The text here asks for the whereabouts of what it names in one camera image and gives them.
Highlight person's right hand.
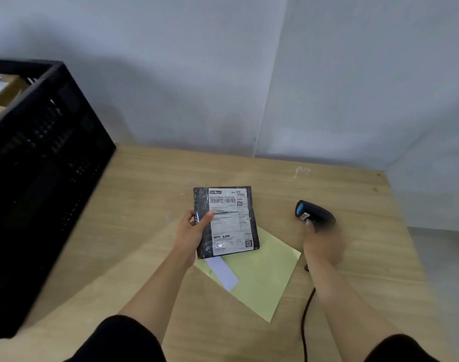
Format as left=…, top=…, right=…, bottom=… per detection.
left=303, top=220, right=345, bottom=268

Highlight person's left hand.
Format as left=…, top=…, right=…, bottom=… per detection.
left=173, top=210, right=215, bottom=266

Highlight small black parcel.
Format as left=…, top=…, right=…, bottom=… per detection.
left=193, top=186, right=261, bottom=260

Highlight white label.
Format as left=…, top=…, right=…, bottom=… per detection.
left=205, top=256, right=240, bottom=293

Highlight yellow sticker backing sheet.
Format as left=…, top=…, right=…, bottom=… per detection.
left=193, top=225, right=302, bottom=324

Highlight black plastic crate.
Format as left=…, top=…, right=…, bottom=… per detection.
left=0, top=59, right=117, bottom=340

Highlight yellow taped parcel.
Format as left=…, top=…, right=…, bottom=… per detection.
left=0, top=73, right=30, bottom=108

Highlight person's left forearm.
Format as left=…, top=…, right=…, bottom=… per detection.
left=118, top=252, right=196, bottom=343

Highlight person's right forearm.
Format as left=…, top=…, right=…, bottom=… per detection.
left=306, top=259, right=402, bottom=360

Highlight black scanner cable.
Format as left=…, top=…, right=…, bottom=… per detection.
left=300, top=263, right=317, bottom=362

